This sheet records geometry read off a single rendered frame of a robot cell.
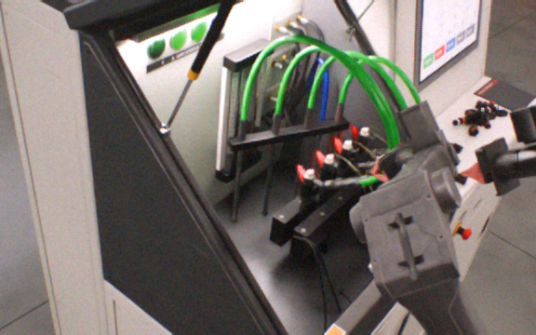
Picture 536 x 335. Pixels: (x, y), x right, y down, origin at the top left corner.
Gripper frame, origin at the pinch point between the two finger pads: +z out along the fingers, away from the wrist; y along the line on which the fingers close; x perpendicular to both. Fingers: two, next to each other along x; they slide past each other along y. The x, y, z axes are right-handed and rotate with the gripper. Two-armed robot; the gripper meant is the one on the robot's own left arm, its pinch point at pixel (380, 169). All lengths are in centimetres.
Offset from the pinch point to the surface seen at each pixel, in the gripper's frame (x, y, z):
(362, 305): 24.0, 14.1, 9.7
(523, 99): 17, -90, 43
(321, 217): 6.5, 5.0, 24.6
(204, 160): -19.0, 17.9, 40.4
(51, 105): -45, 46, 25
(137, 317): 5, 51, 44
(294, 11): -40, -18, 27
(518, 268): 98, -111, 110
